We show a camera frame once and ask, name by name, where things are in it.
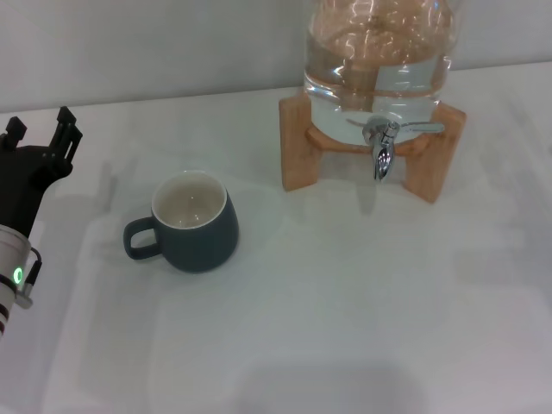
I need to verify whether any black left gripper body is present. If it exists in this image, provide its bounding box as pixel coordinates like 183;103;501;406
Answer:
0;143;72;242

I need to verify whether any dark cup with white inside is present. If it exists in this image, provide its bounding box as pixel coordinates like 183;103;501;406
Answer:
122;170;241;274

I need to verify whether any chrome faucet with lever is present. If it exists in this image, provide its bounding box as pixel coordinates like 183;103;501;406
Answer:
347;115;446;184

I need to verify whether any wooden jar stand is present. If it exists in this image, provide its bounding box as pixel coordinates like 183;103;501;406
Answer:
279;94;467;204

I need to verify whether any glass water jar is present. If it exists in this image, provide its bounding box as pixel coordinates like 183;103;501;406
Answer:
303;0;454;146

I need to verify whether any black arm connector cable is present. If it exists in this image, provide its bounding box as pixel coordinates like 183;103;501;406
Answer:
19;247;43;308

